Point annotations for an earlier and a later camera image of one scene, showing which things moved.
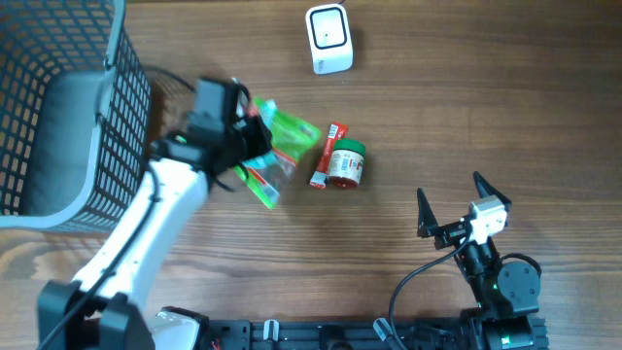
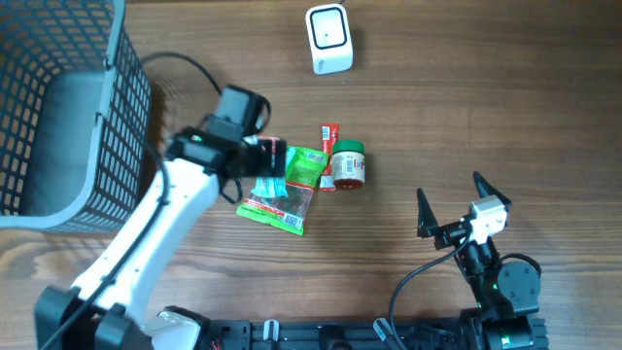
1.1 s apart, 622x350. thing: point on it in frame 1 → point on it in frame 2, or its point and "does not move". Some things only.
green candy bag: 292,139 → 304,170
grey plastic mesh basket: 75,113 does not move
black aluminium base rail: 347,334 does not move
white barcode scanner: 329,38 does not move
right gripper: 452,230 does not move
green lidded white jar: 347,163 does not move
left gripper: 254,141 → 271,157
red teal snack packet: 266,164 → 275,184
